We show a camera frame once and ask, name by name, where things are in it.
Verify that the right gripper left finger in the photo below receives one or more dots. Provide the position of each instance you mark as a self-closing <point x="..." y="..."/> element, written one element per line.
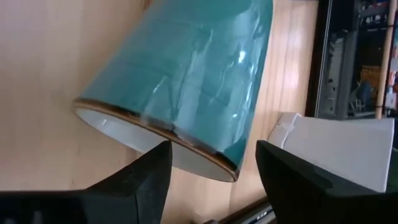
<point x="149" y="186"/>

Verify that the white hexagonal planter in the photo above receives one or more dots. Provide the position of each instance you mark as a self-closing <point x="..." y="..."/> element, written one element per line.
<point x="335" y="146"/>

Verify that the wooden pole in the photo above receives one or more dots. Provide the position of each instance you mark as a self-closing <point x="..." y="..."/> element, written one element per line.
<point x="385" y="62"/>

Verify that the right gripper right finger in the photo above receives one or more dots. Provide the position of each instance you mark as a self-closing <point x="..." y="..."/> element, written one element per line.
<point x="286" y="186"/>

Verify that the white mug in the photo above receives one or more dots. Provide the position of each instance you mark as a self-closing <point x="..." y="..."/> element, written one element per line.
<point x="186" y="77"/>

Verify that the black equipment rack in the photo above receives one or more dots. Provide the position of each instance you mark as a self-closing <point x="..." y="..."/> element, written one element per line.
<point x="345" y="62"/>

